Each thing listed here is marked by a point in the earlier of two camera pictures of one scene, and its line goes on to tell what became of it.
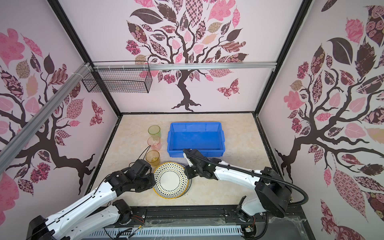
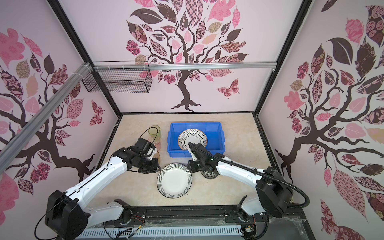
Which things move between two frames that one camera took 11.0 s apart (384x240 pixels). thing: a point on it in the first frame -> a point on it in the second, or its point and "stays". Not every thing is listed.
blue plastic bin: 207,138 stays
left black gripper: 151,183 -> 154,168
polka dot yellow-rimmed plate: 171,180 -> 192,135
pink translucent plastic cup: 155,142 stays
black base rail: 286,224 stays
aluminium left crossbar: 16,144 stays
